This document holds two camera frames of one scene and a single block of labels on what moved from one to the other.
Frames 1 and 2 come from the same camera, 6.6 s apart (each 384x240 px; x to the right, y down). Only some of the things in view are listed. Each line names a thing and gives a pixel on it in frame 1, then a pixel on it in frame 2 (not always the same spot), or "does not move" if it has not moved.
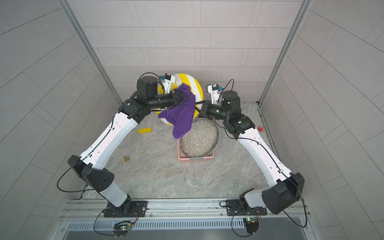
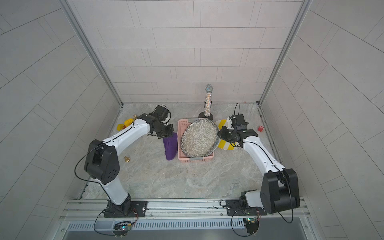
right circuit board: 251,224 does not move
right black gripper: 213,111 -> 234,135
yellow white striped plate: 195,86 -> 223,144
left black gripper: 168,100 -> 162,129
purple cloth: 181,117 -> 171,146
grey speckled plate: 203,139 does not move
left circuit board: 121,228 does not move
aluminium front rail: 93,210 does not move
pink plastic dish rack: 183,157 does not move
